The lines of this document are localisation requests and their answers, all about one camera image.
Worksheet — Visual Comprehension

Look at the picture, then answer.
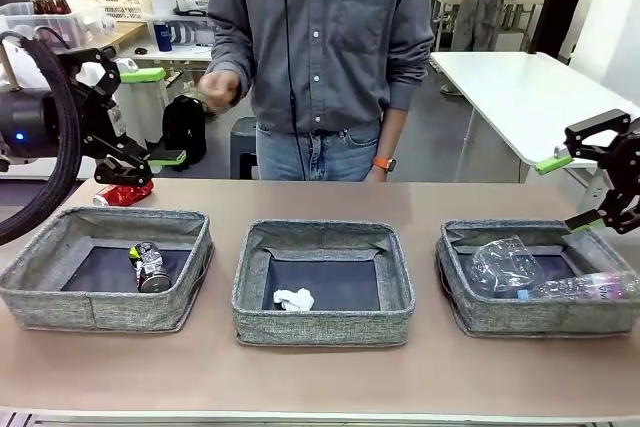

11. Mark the white table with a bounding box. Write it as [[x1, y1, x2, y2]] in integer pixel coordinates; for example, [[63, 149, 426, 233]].
[[429, 50, 640, 218]]

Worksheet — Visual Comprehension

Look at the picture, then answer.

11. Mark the person in grey shirt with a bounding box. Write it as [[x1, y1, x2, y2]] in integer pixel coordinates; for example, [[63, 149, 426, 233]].
[[197, 0, 436, 183]]

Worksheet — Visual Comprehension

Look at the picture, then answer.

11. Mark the blue canister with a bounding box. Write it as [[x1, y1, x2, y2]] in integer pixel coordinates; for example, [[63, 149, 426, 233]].
[[153, 19, 175, 53]]

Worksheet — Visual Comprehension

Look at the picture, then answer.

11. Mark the crushed red soda can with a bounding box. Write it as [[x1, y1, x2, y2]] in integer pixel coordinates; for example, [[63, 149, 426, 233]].
[[92, 181, 155, 207]]

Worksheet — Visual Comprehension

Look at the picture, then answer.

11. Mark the white desk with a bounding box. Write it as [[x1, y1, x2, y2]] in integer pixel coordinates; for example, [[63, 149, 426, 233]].
[[117, 39, 214, 98]]

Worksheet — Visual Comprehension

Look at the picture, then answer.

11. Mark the clear plastic storage box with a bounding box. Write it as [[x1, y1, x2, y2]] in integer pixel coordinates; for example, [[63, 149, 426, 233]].
[[0, 0, 85, 48]]

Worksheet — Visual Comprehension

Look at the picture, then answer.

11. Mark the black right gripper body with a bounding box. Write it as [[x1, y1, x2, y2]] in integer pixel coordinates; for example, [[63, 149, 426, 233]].
[[607, 119, 640, 208]]

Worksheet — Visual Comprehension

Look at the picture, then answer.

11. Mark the black backpack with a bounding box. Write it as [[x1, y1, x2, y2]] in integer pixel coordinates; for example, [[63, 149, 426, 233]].
[[162, 94, 208, 172]]

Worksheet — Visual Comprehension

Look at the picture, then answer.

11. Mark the grey fabric basket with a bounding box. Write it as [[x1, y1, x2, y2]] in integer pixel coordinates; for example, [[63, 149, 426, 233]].
[[434, 219, 640, 339], [231, 219, 417, 347], [0, 205, 215, 333]]

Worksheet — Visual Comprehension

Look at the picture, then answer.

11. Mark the person right hand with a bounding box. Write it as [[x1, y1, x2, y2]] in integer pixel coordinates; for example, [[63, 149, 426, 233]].
[[197, 69, 245, 112]]

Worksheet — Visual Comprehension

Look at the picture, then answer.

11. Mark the thin black cord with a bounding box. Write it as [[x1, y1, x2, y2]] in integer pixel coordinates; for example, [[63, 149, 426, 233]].
[[282, 0, 303, 181]]

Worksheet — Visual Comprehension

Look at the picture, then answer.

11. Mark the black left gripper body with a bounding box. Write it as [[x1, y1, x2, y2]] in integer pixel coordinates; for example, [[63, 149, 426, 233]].
[[0, 81, 126, 163]]

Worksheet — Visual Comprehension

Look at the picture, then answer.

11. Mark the person right forearm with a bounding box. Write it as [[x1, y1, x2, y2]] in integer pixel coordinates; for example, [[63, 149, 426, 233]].
[[205, 21, 257, 86]]

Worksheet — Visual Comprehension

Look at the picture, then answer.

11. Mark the clear plastic water bottle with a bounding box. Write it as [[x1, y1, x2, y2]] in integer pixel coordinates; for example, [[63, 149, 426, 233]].
[[514, 270, 640, 304]]

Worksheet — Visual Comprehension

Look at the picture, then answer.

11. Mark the crushed black silver can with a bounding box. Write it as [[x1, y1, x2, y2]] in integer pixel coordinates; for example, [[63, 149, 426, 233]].
[[128, 240, 172, 294]]

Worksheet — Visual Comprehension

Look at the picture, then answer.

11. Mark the person left forearm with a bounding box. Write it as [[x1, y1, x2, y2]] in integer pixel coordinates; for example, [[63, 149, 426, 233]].
[[377, 109, 407, 161]]

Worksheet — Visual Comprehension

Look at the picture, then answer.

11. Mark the person left hand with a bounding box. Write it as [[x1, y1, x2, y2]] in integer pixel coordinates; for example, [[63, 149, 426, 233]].
[[362, 166, 396, 183]]

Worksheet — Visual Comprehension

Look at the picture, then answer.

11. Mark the black corrugated cable hose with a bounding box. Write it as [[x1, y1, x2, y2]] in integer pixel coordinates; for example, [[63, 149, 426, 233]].
[[0, 30, 82, 248]]

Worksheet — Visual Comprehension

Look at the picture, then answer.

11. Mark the white plastic crate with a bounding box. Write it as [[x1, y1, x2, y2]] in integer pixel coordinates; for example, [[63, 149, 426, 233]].
[[77, 0, 154, 22]]

